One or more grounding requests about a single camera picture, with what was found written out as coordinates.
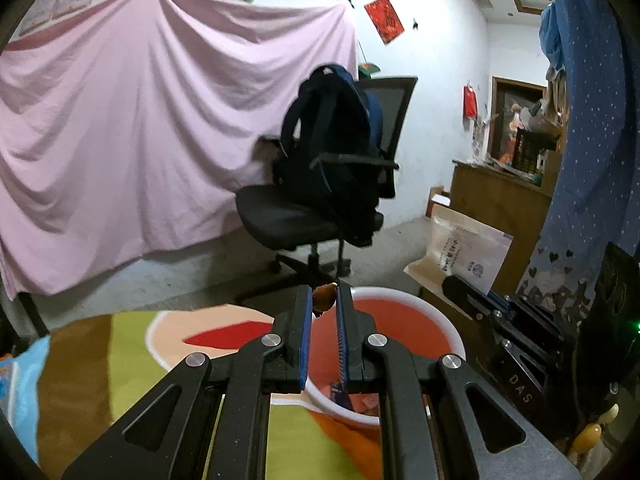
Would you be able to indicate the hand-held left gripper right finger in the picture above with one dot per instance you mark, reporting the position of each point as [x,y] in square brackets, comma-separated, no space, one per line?
[342,340]

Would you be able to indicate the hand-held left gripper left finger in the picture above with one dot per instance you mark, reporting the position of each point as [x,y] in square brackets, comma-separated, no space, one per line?
[306,340]

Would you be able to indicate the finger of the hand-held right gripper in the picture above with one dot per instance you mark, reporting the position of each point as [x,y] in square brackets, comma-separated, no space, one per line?
[520,375]

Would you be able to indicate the brown dried peel piece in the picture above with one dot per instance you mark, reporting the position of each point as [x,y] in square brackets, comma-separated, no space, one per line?
[324,299]

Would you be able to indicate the red plastic basin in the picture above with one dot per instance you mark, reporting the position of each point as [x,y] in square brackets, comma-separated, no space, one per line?
[400,320]

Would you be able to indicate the beige paper pouch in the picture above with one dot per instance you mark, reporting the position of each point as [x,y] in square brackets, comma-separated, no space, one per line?
[460,250]

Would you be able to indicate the black office chair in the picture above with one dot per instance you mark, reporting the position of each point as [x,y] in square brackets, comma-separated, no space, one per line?
[280,220]

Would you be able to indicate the colourful printed blanket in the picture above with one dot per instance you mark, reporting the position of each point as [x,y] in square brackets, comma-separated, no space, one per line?
[140,360]

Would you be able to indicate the red and white cardboard box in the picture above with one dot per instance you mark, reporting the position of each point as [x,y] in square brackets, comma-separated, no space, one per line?
[437,202]

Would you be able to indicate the wooden cabinet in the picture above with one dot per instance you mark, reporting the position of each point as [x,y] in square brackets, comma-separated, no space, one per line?
[495,200]

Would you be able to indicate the dark blue backpack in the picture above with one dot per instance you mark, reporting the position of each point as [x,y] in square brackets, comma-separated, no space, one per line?
[330,160]

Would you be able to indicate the blue dotted curtain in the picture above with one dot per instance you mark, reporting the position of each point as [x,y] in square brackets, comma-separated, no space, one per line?
[585,160]

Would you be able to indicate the dark slatted rack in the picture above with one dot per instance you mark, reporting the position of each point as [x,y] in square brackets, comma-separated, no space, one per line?
[535,150]

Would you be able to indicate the framed picture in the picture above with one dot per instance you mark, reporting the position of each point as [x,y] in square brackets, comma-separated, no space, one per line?
[505,110]

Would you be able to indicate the pink hanging sheet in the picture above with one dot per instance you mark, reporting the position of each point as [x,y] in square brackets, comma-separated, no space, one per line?
[125,135]

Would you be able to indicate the blue picture book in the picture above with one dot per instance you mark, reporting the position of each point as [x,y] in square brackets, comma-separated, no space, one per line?
[4,385]

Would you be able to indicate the blue hanging garment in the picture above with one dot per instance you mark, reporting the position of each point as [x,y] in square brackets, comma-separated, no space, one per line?
[552,35]

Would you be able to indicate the red wall hanging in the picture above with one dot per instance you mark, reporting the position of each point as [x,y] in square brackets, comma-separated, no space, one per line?
[470,102]

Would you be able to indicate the red wall poster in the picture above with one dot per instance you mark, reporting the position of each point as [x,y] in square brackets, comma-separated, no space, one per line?
[384,20]

